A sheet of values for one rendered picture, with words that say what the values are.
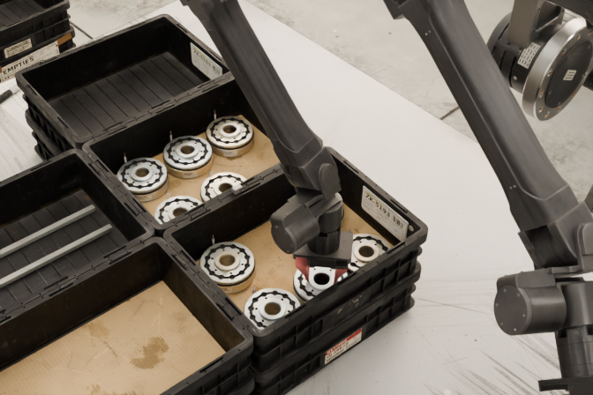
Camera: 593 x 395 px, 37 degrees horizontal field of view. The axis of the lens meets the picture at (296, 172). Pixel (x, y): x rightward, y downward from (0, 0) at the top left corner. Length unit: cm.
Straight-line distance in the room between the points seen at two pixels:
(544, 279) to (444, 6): 33
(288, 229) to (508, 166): 48
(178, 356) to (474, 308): 62
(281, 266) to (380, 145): 56
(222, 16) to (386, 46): 239
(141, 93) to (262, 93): 76
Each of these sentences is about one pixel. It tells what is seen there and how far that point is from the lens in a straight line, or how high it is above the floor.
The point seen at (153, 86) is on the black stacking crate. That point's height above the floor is 83.
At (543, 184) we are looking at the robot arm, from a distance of 106.
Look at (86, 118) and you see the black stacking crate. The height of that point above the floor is 83.
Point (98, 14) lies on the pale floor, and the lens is 390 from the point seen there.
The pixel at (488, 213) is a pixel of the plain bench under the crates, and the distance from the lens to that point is 201.
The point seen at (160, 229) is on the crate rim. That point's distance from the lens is 162.
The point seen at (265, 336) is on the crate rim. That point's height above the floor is 93.
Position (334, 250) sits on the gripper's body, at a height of 97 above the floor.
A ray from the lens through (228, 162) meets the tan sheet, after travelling 188.
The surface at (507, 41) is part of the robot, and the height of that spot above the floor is 118.
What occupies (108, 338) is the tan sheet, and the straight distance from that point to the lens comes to 161.
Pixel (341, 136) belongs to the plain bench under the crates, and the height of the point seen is 70.
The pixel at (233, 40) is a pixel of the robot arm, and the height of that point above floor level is 135.
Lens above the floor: 211
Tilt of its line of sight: 44 degrees down
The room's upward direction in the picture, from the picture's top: 1 degrees clockwise
